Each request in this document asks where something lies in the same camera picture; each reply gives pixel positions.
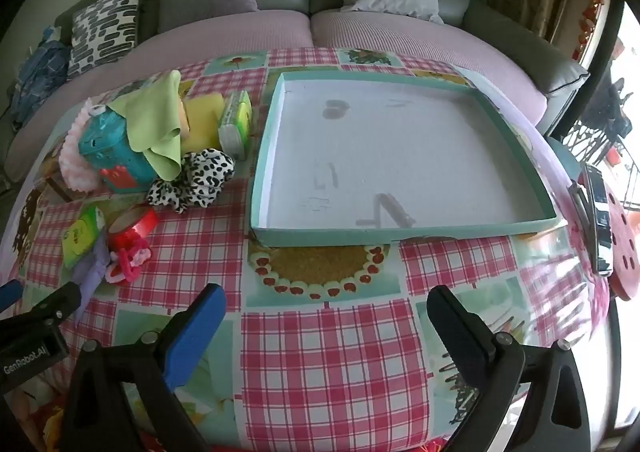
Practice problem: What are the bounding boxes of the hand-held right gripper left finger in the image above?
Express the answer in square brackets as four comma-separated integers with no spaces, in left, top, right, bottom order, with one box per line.
[60,283,228,452]

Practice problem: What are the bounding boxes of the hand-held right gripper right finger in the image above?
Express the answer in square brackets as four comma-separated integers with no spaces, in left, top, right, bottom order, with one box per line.
[426,285,593,452]

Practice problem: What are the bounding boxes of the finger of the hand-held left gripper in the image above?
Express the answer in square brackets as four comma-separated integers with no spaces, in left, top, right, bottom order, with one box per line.
[0,282,82,330]
[0,279,24,313]

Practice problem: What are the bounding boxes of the green tissue packet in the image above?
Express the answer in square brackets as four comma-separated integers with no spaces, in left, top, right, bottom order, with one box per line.
[61,204,107,269]
[217,90,253,160]

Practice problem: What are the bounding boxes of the pink red hair clip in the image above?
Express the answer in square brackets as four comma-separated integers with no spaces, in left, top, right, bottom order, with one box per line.
[105,237,152,285]

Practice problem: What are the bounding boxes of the red tape roll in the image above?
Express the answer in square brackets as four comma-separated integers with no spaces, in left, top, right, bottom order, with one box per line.
[107,206,160,250]

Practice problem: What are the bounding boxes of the pink fluffy cloth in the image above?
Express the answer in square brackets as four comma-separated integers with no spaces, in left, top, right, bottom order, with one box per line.
[58,99,108,193]

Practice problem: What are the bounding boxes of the teal shallow box tray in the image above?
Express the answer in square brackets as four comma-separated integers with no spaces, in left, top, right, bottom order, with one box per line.
[248,71,558,249]

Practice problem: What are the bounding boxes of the green microfiber cloth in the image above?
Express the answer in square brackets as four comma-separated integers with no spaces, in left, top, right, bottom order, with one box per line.
[107,69,183,181]

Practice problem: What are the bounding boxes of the checked printed tablecloth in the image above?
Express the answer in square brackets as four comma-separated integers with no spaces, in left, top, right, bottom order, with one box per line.
[0,47,613,452]

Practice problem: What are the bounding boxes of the teal printed pouch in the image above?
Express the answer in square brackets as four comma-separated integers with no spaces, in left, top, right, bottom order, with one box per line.
[78,109,158,193]

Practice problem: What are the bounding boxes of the leopard print scrunchie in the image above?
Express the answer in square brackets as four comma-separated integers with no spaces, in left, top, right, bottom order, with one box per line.
[147,148,236,214]

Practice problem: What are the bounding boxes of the metal phone stand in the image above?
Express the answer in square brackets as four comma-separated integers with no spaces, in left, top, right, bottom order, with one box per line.
[567,179,601,273]

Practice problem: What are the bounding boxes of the smartphone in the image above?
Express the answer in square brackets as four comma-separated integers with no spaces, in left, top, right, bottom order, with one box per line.
[582,164,615,277]

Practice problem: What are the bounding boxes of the red stool with holes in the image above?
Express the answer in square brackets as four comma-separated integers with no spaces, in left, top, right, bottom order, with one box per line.
[602,172,640,303]

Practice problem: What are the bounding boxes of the dark green chair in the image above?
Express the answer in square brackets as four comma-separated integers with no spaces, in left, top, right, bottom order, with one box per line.
[542,134,583,183]

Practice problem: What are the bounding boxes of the blue denim garment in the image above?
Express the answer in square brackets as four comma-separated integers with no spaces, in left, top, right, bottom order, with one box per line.
[10,27,71,130]

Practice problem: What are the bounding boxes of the yellow sponge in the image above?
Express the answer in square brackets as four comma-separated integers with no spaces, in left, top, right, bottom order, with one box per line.
[177,92,233,153]

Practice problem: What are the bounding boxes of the black metal railing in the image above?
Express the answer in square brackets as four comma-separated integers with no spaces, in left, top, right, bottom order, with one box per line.
[565,77,636,168]

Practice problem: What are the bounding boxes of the white black patterned pillow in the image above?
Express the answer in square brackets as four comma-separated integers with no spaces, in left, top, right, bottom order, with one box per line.
[66,0,143,79]

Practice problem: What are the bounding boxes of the pink sofa cover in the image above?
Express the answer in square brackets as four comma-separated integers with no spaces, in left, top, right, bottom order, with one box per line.
[2,9,548,183]

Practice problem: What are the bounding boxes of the red hanging decoration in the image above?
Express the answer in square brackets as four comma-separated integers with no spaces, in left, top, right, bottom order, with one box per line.
[572,0,608,63]

